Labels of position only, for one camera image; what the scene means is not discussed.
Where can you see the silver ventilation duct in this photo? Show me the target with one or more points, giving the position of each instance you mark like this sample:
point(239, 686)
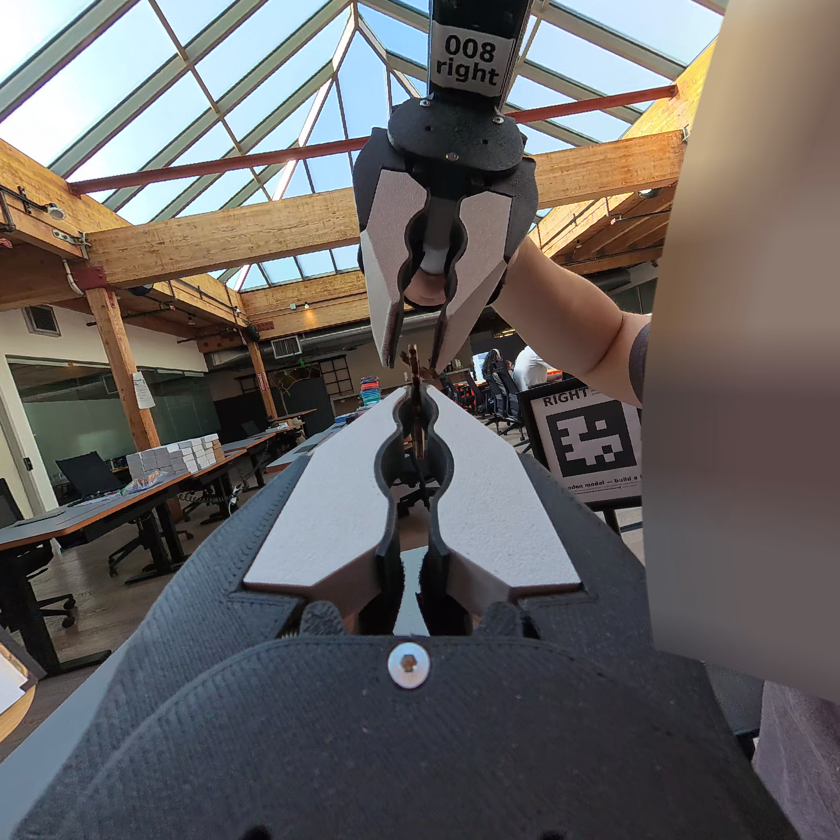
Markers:
point(328, 341)

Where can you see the stack of grey white boxes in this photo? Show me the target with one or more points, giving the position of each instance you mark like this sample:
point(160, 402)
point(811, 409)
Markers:
point(170, 456)

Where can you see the paper notice on post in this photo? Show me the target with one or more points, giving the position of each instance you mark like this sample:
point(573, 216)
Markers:
point(143, 390)

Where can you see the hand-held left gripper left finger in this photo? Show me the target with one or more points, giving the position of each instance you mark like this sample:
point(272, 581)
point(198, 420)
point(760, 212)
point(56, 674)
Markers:
point(328, 512)

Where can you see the bare potted tree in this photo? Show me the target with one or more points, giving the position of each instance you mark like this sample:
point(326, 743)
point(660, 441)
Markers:
point(292, 387)

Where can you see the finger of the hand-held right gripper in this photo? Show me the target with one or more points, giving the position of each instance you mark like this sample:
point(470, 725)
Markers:
point(387, 249)
point(485, 256)

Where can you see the small wooden crossbar part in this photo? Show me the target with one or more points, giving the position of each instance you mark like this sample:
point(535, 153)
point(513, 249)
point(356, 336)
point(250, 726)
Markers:
point(430, 373)

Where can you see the clear plastic bag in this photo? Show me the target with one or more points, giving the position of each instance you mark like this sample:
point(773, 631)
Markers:
point(144, 484)

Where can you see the wood-edged grey desk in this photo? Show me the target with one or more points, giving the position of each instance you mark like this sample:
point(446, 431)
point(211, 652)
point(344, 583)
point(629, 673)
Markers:
point(308, 446)
point(79, 512)

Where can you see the framed marker sign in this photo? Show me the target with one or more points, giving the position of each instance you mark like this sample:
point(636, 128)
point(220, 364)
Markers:
point(590, 439)

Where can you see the wooden model part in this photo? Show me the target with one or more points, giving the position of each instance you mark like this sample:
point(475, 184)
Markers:
point(417, 420)

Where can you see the black office chair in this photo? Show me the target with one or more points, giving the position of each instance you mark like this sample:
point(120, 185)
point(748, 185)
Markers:
point(505, 400)

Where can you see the person's grey clothing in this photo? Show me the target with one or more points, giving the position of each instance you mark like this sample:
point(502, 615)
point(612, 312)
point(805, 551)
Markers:
point(800, 774)

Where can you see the stack of coloured boxes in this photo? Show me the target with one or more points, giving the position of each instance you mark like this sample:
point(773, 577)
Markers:
point(371, 394)

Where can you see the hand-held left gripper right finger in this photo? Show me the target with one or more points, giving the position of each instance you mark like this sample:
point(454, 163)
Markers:
point(499, 518)

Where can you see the person's right forearm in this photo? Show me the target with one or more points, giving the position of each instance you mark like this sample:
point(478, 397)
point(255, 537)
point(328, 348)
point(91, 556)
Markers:
point(564, 315)

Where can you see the person's right hand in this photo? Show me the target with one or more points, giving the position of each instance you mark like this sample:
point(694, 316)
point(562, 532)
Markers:
point(426, 285)

